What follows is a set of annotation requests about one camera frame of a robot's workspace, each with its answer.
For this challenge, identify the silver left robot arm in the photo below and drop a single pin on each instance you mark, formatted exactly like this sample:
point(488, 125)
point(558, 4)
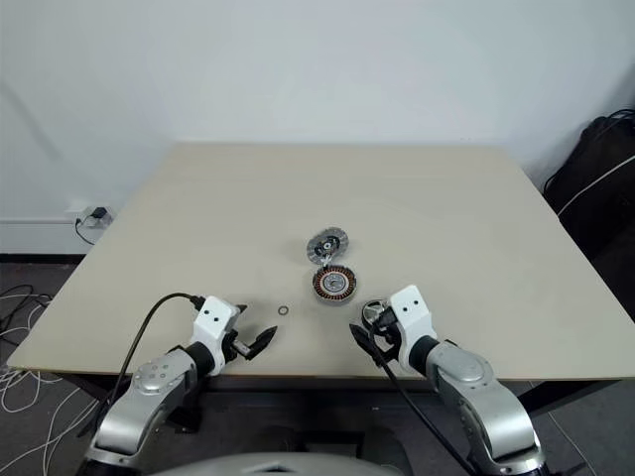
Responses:
point(149, 396)

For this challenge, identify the black table frame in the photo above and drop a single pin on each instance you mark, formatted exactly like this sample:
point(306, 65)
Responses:
point(297, 392)

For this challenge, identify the copper wound motor stator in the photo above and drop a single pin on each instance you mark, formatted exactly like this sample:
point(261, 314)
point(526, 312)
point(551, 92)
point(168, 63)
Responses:
point(322, 293)

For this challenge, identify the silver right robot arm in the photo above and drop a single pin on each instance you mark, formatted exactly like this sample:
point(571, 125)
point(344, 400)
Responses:
point(471, 392)

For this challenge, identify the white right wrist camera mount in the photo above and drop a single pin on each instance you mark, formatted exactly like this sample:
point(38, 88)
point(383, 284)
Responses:
point(412, 317)

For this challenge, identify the grey motor housing cover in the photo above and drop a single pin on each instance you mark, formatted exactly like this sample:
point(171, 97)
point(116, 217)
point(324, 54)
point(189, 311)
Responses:
point(325, 245)

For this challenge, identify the grey robot torso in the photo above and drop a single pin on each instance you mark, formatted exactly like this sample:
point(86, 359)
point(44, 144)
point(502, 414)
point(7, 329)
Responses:
point(278, 458)

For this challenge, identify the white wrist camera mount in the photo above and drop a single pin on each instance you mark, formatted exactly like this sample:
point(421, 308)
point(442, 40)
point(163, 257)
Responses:
point(213, 322)
point(412, 317)

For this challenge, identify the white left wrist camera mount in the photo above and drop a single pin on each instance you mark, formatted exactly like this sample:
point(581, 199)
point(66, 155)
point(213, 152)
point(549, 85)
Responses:
point(213, 322)

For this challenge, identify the black power adapter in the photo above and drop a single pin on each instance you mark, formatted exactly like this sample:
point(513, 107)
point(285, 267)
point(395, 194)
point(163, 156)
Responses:
point(99, 213)

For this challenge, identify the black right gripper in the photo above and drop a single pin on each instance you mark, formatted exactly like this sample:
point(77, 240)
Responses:
point(389, 339)

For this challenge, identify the white wall power socket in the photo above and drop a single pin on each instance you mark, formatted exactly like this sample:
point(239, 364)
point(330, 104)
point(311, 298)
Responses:
point(110, 214)

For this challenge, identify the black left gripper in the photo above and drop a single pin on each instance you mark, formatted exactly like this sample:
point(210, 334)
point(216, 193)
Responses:
point(233, 344)

